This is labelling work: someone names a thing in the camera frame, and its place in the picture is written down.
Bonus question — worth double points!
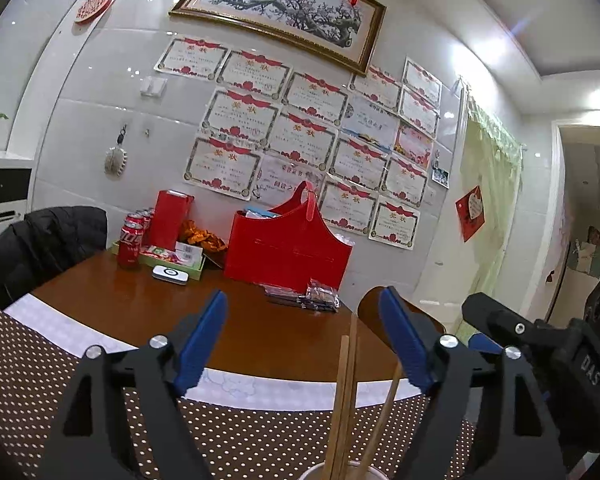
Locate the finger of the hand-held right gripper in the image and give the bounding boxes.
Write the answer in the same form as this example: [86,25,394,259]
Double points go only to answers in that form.
[461,292,557,359]
[467,333,503,357]

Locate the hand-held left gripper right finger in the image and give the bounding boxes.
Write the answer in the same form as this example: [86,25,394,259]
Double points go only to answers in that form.
[377,286,570,480]

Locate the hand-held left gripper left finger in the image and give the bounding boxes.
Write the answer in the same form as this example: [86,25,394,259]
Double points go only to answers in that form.
[37,290,229,480]

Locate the bundle of wooden chopsticks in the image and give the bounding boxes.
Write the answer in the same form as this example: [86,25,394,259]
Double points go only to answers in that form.
[324,312,406,480]

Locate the pink paper cup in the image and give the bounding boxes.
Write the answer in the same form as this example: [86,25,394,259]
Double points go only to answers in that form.
[296,461,388,480]

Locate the wooden chair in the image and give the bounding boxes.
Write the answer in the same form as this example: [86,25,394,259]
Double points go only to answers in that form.
[356,285,448,356]

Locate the green tray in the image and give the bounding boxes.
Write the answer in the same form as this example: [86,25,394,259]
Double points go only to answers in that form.
[111,240,207,281]

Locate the white oval device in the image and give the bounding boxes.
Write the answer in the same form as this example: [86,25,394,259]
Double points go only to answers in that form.
[151,266,190,286]

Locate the small white box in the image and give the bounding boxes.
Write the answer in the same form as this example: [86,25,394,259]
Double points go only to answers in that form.
[174,241,203,263]

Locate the dark flat plastic packet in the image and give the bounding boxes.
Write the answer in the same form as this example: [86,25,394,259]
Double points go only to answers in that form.
[262,285,311,308]

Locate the clear plastic packet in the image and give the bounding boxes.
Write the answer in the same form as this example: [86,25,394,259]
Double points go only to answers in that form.
[305,280,341,313]

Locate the red green snack packet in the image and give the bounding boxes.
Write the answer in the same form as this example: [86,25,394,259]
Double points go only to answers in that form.
[140,245,181,263]

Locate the orange snack bags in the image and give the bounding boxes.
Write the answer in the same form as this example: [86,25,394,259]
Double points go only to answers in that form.
[179,220,228,256]

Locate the brown polka dot tablecloth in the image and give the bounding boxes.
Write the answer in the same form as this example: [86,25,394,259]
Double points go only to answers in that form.
[0,305,481,480]

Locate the red gift basket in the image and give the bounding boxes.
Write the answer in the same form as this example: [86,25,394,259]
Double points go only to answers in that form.
[223,181,355,295]

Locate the red gift box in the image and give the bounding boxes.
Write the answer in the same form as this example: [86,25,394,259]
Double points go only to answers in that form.
[147,189,195,252]

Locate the light green curtain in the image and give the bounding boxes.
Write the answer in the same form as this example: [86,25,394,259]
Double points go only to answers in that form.
[452,91,526,341]

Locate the white patterned cloth strip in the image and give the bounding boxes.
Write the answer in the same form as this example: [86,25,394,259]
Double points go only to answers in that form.
[2,292,426,408]

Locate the black jacket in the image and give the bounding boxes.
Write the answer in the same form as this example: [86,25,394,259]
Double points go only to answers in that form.
[0,206,110,311]

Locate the hanging round brush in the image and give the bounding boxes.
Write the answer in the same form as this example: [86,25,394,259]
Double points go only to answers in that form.
[105,127,130,177]

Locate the black and white cabinet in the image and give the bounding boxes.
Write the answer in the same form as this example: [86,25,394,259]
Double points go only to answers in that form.
[0,147,33,241]

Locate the framed plum blossom painting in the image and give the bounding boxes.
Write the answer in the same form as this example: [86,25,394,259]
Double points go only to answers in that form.
[169,0,387,77]

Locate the red heart wall poster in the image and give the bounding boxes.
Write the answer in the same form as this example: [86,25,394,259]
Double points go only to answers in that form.
[455,185,487,243]

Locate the white door frame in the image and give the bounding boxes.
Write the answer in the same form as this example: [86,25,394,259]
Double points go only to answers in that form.
[550,119,600,321]

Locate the wall of award certificates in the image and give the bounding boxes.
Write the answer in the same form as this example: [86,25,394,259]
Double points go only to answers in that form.
[152,35,443,251]

